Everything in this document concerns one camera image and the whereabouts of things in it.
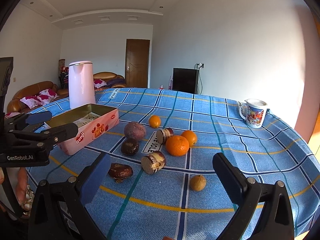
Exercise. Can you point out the red white floral cushion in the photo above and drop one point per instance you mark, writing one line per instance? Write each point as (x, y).
(43, 98)

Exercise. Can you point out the black television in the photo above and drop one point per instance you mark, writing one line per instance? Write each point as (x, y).
(185, 80)

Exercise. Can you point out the small orange kumquat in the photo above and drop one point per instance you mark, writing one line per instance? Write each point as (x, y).
(154, 121)

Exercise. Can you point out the white printed mug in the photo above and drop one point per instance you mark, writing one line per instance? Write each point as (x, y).
(253, 112)

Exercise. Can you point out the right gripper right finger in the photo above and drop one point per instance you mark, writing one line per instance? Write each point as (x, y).
(276, 219)

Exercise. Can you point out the large orange mandarin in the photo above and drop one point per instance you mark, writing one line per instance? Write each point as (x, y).
(177, 146)

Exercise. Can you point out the pink electric kettle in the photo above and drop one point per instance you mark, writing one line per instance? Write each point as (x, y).
(81, 84)

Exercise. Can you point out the paper leaflet in tin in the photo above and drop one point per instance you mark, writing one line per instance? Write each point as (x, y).
(86, 119)

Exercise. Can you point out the smaller orange mandarin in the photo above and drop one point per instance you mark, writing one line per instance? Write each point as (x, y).
(190, 136)

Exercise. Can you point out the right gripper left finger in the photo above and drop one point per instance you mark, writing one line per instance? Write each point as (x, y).
(58, 210)

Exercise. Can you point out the pink biscuit tin box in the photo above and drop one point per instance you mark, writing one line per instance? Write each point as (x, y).
(109, 117)

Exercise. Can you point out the brown leather sofa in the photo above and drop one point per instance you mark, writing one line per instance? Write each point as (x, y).
(32, 91)

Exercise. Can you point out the person's left hand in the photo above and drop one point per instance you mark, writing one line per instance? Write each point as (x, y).
(21, 184)

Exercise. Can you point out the purple passion fruit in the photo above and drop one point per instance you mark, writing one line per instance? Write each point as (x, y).
(135, 130)

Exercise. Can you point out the brown leather armchair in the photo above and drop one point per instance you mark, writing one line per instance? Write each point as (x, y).
(104, 80)

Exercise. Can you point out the brown interior door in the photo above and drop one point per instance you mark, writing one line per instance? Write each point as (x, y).
(137, 62)

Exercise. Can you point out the tan longan fruit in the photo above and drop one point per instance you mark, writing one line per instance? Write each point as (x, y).
(197, 183)

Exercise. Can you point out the blue plaid tablecloth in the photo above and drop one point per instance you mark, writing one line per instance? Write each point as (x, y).
(153, 206)

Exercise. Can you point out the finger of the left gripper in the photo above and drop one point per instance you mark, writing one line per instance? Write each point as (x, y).
(49, 136)
(23, 120)

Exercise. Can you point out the dark round chestnut fruit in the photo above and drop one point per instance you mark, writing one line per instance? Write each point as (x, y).
(130, 147)

